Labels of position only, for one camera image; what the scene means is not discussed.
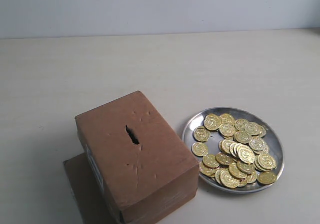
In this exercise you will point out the brown cardboard box with slot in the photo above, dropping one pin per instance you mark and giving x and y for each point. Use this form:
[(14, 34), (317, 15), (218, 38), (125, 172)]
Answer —
[(148, 172)]

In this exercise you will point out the gold coin upper left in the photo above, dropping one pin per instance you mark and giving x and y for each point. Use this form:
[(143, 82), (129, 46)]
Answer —
[(201, 134)]

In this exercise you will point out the gold coin lone left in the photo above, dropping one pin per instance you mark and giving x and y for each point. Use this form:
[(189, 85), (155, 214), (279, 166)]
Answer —
[(199, 149)]

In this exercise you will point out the gold coin top centre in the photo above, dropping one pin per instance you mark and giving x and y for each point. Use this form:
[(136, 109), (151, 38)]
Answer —
[(227, 118)]

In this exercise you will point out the white barcode label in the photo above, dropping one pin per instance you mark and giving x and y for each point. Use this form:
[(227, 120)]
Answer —
[(95, 169)]

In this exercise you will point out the gold coin centre stack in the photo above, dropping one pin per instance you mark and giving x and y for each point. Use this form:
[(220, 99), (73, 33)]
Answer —
[(242, 137)]

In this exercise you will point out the gold coin stack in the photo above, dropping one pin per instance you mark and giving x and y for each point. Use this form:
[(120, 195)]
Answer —
[(245, 154), (242, 137)]

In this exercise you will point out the round steel plate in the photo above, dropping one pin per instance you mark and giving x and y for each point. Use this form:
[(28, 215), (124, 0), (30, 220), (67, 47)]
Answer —
[(275, 146)]

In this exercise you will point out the gold coin lower stack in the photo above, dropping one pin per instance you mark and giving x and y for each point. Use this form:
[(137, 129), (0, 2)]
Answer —
[(245, 154)]

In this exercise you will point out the gold coin bottom edge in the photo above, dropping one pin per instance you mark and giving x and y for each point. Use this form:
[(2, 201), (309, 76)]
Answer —
[(228, 180)]

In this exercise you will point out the gold coin bottom right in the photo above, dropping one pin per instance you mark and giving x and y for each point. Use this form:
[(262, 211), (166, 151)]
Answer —
[(266, 177)]

